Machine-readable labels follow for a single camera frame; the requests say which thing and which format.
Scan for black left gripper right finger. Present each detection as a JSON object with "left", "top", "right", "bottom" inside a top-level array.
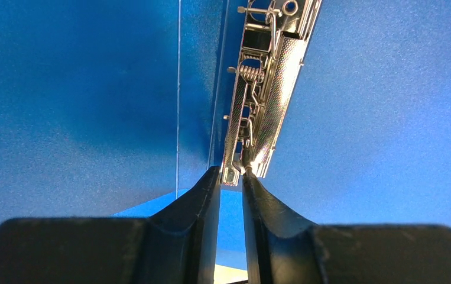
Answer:
[{"left": 242, "top": 171, "right": 451, "bottom": 283}]

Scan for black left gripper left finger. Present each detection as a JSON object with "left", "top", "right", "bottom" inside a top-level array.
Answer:
[{"left": 0, "top": 166, "right": 220, "bottom": 283}]

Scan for blue clip file folder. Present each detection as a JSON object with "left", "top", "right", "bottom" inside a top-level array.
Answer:
[{"left": 0, "top": 0, "right": 451, "bottom": 271}]

